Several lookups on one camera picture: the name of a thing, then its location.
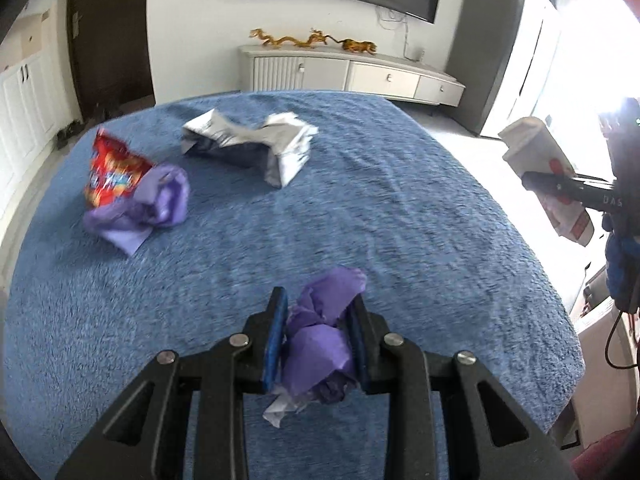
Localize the white tissue scrap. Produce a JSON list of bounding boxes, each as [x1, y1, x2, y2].
[[263, 392, 313, 429]]

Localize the white television console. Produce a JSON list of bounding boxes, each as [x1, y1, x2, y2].
[[238, 44, 466, 107]]

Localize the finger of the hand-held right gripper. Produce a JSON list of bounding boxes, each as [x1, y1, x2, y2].
[[520, 171, 623, 209]]

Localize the crumpled purple paper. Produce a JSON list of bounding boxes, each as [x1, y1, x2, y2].
[[82, 164, 192, 256]]

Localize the person's right forearm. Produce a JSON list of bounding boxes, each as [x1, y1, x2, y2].
[[605, 232, 640, 311]]

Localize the white television cable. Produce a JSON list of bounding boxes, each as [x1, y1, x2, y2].
[[377, 5, 416, 58]]

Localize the tall grey cabinet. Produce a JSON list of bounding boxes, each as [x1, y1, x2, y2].
[[445, 0, 556, 136]]

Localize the white crumpled paper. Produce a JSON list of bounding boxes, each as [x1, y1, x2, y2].
[[257, 112, 319, 189]]

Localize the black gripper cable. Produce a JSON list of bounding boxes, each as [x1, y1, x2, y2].
[[604, 307, 640, 372]]

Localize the red and white paper carton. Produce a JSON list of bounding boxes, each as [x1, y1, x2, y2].
[[498, 116, 596, 247]]

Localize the red snack packet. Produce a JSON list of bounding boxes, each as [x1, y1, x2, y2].
[[84, 127, 156, 209]]

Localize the golden tiger figurine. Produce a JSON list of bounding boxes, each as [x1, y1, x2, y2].
[[341, 39, 378, 56]]

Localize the small golden dragon figurine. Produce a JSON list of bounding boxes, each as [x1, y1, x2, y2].
[[307, 28, 344, 50]]

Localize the blue fluffy blanket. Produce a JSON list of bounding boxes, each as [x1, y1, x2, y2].
[[0, 90, 586, 480]]

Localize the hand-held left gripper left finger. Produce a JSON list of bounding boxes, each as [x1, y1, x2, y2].
[[55, 287, 290, 480]]

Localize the large golden dragon figurine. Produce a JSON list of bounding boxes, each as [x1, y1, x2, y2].
[[250, 28, 307, 51]]

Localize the white box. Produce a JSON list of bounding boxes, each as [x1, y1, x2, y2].
[[570, 305, 640, 450]]

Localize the dark brown door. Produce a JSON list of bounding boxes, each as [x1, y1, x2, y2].
[[67, 0, 156, 111]]

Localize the black and white crumpled packet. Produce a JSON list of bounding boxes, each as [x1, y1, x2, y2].
[[181, 108, 268, 168]]

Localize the purple paper wad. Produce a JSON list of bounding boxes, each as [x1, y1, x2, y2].
[[280, 266, 368, 406]]

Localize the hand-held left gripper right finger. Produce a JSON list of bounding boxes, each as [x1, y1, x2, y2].
[[347, 296, 576, 480]]

